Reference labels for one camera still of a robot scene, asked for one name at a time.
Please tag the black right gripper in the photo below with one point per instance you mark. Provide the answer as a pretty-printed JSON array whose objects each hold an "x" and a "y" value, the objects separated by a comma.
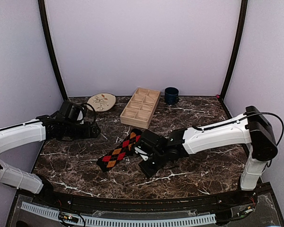
[{"x": 149, "y": 172}]

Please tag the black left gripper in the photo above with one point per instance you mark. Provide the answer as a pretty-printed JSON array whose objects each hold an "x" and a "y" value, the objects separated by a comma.
[{"x": 87, "y": 134}]

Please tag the white slotted cable duct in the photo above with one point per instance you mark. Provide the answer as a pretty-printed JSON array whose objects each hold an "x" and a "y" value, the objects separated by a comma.
[{"x": 120, "y": 219}]

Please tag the wooden compartment tray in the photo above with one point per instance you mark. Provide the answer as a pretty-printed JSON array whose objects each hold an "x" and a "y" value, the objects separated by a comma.
[{"x": 140, "y": 108}]

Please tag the dark blue mug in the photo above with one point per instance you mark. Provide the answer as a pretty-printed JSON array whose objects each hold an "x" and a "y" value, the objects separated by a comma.
[{"x": 171, "y": 95}]

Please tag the black frame post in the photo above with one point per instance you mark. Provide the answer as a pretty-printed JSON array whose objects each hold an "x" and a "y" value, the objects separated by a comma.
[
  {"x": 50, "y": 48},
  {"x": 235, "y": 49}
]

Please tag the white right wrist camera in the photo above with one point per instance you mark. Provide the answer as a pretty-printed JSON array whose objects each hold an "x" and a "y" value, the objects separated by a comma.
[{"x": 144, "y": 155}]

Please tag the black right frame post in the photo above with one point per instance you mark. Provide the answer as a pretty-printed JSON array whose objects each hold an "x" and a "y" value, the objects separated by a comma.
[{"x": 235, "y": 49}]

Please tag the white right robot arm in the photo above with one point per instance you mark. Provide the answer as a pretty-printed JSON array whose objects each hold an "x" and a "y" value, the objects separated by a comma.
[{"x": 251, "y": 128}]

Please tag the argyle patterned sock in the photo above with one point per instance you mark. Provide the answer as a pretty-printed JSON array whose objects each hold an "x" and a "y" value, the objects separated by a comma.
[{"x": 124, "y": 149}]

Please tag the black left frame post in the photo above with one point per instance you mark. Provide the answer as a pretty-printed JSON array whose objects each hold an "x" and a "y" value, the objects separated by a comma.
[{"x": 50, "y": 48}]

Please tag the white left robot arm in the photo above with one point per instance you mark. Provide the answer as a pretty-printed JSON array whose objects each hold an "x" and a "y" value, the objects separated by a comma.
[{"x": 16, "y": 136}]

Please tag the cream floral plate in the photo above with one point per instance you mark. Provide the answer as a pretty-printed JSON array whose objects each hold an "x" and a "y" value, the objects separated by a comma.
[{"x": 102, "y": 102}]

